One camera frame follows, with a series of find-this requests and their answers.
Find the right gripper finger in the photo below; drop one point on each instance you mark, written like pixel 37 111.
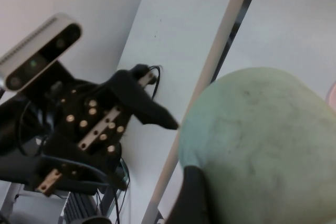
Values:
pixel 191 200

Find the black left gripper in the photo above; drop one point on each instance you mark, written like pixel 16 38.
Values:
pixel 78 108

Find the green marbled plastic cup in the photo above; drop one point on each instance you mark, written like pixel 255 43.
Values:
pixel 262 142

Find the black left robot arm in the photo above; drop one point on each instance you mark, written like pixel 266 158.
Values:
pixel 15 129

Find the pale pink marbled cup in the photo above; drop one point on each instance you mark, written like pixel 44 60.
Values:
pixel 332 93

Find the black ribbed device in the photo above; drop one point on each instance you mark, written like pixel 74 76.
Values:
pixel 81 205

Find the beige board edge strip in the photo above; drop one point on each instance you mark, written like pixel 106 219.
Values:
pixel 210 58

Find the grey metal frame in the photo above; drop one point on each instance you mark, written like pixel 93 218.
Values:
pixel 31 208

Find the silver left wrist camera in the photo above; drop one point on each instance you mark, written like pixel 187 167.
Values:
pixel 39 51

